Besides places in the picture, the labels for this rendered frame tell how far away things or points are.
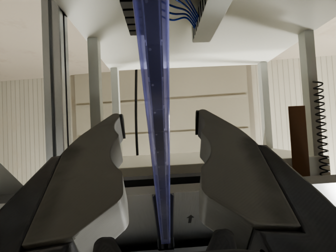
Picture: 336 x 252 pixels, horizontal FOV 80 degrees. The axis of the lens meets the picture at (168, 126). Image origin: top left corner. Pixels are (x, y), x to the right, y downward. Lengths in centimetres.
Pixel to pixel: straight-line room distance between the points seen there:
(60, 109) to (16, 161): 328
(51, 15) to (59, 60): 11
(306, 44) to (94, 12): 61
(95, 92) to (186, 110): 223
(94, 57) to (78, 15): 12
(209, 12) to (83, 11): 28
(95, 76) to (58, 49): 15
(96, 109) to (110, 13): 25
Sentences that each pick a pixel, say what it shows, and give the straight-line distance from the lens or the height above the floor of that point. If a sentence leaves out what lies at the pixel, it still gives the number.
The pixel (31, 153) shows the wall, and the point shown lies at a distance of 360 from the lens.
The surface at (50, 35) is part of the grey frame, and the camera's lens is 56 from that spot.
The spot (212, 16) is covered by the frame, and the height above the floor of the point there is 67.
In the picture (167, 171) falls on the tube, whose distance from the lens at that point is 16.
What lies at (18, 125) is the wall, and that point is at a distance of 373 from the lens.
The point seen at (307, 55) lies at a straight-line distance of 77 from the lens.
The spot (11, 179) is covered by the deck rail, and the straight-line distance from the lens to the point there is 33.
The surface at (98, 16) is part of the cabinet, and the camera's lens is 58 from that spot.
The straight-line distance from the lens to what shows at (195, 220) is 30.
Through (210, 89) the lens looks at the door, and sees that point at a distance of 284.
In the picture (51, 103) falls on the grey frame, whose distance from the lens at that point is 51.
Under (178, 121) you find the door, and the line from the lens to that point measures 277.
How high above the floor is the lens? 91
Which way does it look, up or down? 2 degrees down
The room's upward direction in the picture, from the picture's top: 177 degrees clockwise
